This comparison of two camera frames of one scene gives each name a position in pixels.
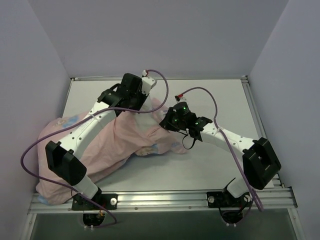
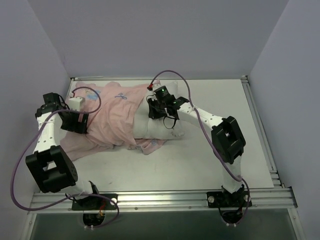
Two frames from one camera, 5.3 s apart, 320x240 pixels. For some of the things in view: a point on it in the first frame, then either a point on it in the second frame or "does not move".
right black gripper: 167,121 → 155,110
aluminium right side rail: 257,118 does not move
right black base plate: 225,199 does not move
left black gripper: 141,99 → 75,124
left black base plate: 109,201 does not move
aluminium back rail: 161,78 does not move
